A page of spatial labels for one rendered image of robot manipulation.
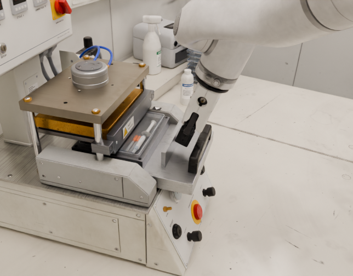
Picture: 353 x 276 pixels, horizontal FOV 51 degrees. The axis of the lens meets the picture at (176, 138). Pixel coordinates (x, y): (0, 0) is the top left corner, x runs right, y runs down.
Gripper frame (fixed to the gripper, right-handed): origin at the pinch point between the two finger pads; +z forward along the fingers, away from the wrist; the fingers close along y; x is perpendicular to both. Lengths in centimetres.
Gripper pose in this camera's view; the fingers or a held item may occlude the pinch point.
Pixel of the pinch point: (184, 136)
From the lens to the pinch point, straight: 83.5
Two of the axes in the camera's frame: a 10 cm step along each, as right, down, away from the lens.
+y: 2.8, -5.1, 8.1
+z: -3.6, 7.3, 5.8
